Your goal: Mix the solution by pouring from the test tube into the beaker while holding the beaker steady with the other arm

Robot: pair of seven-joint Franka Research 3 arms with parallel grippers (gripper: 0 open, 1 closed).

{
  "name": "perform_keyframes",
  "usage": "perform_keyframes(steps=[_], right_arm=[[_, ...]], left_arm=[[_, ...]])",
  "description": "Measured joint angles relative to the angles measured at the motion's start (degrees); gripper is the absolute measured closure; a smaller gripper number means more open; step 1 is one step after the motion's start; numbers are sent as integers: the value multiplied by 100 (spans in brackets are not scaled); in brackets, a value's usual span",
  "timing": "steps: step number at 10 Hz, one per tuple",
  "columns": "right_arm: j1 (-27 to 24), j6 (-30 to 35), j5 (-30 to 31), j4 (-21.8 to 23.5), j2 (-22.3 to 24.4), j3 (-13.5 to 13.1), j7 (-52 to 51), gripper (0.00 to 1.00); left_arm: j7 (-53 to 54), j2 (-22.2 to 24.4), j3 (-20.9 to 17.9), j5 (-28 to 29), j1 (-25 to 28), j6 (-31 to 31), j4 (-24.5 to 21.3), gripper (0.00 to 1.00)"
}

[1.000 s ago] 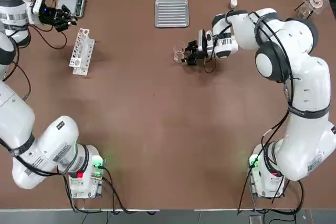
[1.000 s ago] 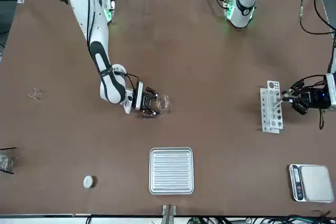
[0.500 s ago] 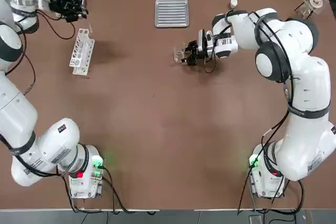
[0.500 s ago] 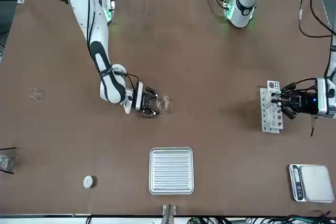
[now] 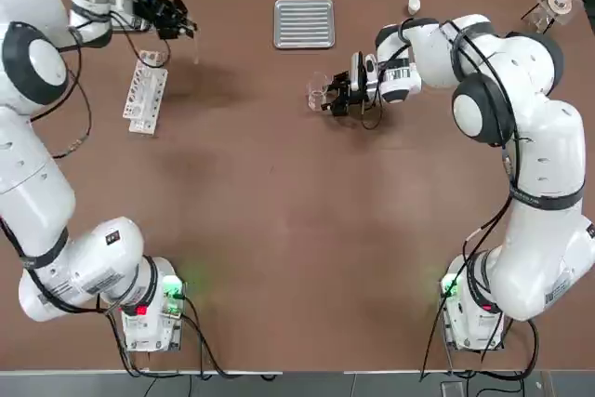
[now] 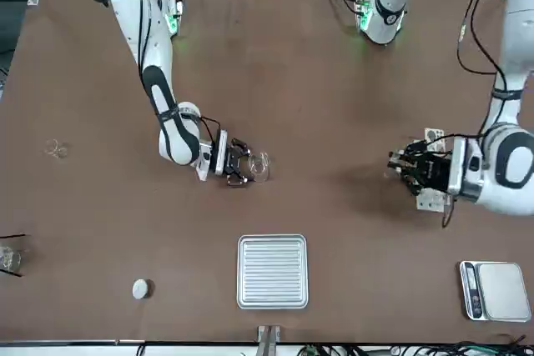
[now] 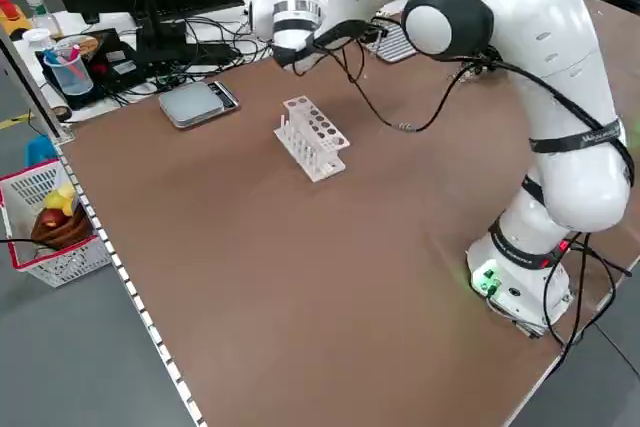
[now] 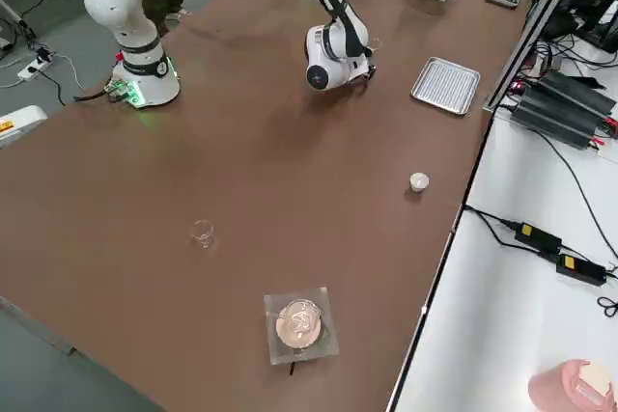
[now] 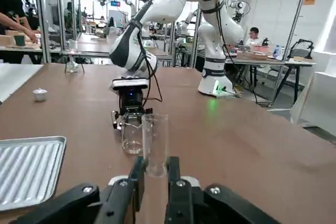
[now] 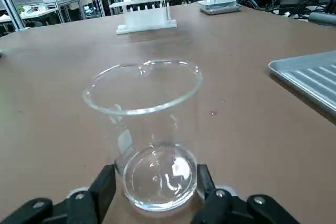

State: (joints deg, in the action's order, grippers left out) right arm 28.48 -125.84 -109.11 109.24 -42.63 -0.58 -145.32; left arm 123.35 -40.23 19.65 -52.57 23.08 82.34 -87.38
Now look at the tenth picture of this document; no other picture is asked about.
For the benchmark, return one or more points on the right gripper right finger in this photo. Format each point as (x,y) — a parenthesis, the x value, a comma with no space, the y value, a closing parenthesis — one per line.
(223,203)

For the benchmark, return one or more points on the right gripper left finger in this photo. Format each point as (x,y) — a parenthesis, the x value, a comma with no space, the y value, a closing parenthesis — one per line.
(86,197)

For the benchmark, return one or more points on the clear glass beaker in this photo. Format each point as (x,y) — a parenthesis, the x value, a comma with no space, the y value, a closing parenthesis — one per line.
(157,182)

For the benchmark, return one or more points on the white test tube rack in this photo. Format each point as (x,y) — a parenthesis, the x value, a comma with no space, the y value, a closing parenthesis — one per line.
(147,19)

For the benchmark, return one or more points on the ribbed metal tray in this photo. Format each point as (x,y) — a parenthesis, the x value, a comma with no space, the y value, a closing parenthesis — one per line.
(309,77)

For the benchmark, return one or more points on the silver digital scale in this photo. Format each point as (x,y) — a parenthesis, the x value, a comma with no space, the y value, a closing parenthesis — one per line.
(219,6)

